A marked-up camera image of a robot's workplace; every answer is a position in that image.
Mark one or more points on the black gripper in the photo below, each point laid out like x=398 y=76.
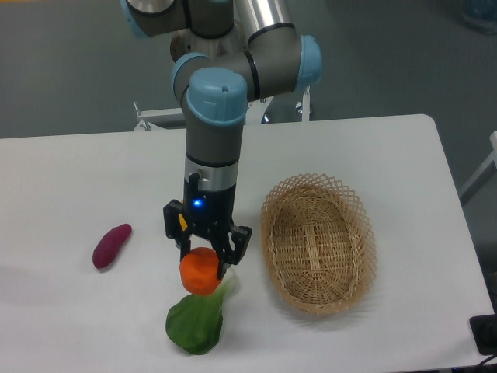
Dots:
x=208 y=214

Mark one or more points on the woven wicker basket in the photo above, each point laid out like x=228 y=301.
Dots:
x=317 y=243

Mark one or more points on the green bok choy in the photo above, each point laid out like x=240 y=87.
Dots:
x=194 y=324

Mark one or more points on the white frame at right edge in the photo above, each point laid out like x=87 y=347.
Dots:
x=480 y=176

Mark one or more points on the purple sweet potato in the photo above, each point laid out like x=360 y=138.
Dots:
x=109 y=246

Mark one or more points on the orange fruit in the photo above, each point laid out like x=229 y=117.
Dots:
x=198 y=271

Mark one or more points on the blue translucent object top right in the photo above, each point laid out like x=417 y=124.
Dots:
x=480 y=15

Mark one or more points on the black device at table edge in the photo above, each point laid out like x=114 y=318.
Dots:
x=483 y=328

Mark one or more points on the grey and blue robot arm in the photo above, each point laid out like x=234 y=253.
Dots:
x=214 y=90

